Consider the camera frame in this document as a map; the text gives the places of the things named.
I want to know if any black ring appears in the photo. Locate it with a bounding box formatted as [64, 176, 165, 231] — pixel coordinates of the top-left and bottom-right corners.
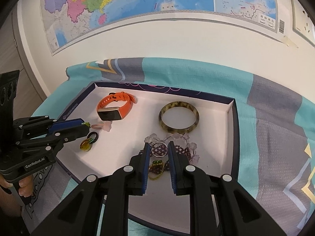
[86, 131, 99, 145]

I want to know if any teal grey bed sheet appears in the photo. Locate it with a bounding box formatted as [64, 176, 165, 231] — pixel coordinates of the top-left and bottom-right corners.
[22, 58, 314, 235]

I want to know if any small silver ring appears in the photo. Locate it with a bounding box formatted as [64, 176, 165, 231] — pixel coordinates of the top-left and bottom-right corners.
[150, 142, 170, 158]

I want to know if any pink hair clip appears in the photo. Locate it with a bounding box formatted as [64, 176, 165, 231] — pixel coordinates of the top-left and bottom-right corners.
[91, 121, 112, 132]

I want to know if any purple beaded bracelet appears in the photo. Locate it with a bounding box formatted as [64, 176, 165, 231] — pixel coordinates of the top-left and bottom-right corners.
[141, 142, 195, 175]

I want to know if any dark blue jewelry tray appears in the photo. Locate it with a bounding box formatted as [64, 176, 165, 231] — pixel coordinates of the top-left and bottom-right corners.
[45, 80, 240, 236]

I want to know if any green flower yellow keychain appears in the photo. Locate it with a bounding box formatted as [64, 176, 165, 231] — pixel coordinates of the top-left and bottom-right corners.
[80, 131, 97, 152]

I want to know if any orange smart watch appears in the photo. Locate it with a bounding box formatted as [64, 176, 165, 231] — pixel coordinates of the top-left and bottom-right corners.
[96, 92, 137, 121]

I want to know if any grey wooden door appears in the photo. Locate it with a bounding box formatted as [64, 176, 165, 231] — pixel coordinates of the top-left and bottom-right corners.
[1, 7, 47, 119]

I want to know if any white wall socket panel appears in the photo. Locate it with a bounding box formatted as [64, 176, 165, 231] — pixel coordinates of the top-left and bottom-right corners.
[290, 0, 314, 46]

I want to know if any colourful wall map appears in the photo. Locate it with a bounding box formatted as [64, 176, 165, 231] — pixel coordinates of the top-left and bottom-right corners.
[40, 0, 284, 53]

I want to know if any clear crystal bead bracelet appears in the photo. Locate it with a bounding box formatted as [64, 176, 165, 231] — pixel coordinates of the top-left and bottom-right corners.
[144, 132, 200, 163]

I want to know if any person's left hand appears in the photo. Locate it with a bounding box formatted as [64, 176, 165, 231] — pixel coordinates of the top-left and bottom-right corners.
[0, 174, 34, 217]

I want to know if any tortoiseshell bangle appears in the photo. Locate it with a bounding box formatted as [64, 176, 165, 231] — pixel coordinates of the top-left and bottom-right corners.
[158, 101, 200, 135]

